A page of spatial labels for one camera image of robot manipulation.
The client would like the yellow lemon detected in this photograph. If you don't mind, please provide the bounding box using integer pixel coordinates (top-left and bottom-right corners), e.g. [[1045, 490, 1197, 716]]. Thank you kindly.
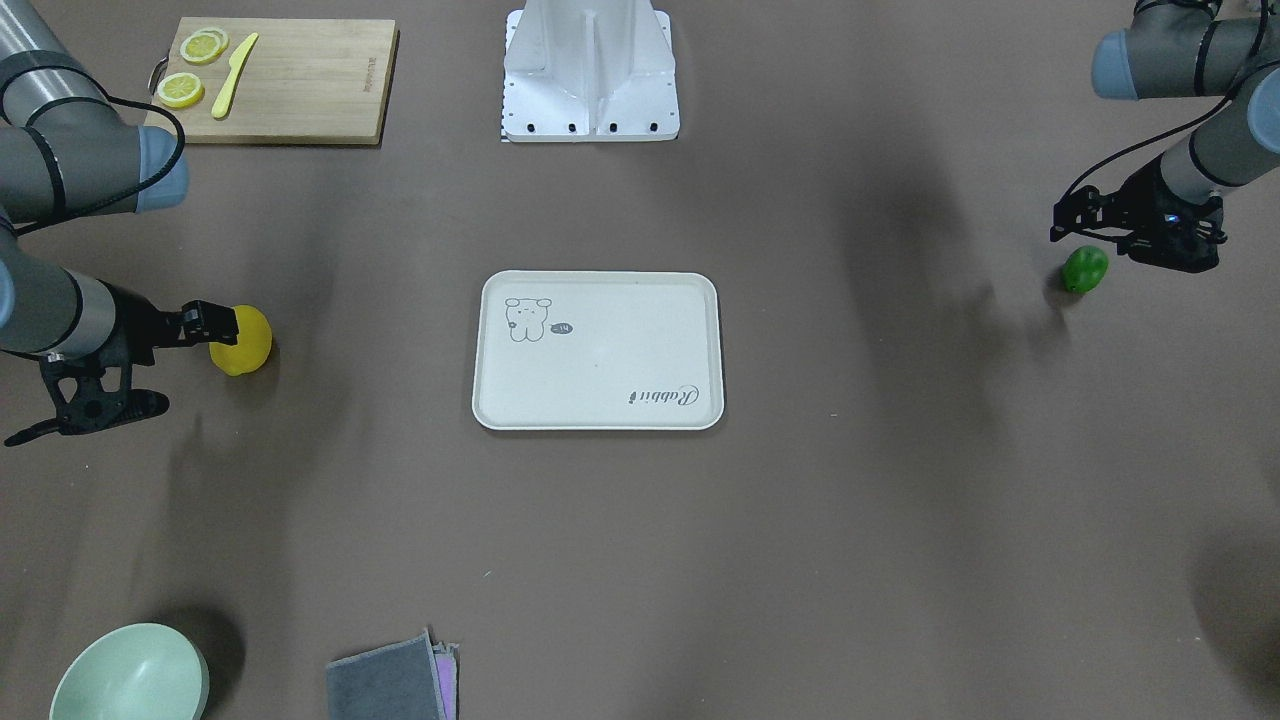
[[207, 305, 274, 377]]

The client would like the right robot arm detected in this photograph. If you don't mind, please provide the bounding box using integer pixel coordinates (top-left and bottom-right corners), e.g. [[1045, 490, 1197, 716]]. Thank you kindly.
[[3, 1, 239, 365]]

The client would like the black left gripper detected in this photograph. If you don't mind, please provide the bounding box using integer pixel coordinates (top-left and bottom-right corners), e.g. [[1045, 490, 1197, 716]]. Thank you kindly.
[[1116, 160, 1228, 273]]

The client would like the mint green bowl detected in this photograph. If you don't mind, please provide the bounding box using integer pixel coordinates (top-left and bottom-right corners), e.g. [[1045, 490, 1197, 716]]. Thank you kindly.
[[47, 623, 211, 719]]

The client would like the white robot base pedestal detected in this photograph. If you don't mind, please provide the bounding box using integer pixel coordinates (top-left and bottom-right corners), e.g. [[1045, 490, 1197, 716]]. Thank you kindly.
[[500, 1, 681, 143]]

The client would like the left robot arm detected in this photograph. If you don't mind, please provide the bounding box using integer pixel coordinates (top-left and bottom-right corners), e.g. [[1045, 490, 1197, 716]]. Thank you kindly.
[[1085, 1, 1277, 273]]

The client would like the cream rabbit tray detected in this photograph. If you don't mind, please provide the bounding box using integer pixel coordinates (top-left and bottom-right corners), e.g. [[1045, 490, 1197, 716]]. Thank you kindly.
[[471, 270, 724, 430]]

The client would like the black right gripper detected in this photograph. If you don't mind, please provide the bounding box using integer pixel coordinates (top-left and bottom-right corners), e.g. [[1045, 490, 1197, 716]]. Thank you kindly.
[[100, 284, 239, 368]]

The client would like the green lime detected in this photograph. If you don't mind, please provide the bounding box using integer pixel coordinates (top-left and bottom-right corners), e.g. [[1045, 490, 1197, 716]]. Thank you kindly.
[[1060, 245, 1108, 295]]

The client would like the wooden cutting board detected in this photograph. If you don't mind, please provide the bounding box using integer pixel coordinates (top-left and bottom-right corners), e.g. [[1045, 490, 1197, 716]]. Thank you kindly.
[[150, 17, 399, 146]]

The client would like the yellow plastic knife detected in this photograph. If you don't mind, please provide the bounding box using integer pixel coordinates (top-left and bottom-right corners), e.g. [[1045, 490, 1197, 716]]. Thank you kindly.
[[211, 32, 260, 120]]

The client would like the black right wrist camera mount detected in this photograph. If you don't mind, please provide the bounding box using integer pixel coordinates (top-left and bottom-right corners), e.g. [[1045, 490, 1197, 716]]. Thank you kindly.
[[4, 356, 170, 447]]

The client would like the grey folded cloth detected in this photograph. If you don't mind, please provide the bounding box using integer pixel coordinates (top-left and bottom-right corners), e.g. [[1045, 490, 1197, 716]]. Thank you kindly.
[[325, 630, 460, 719]]

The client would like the lemon slice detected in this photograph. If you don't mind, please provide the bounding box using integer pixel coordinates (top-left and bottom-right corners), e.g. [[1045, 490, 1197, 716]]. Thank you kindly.
[[179, 26, 230, 67], [154, 72, 206, 109]]

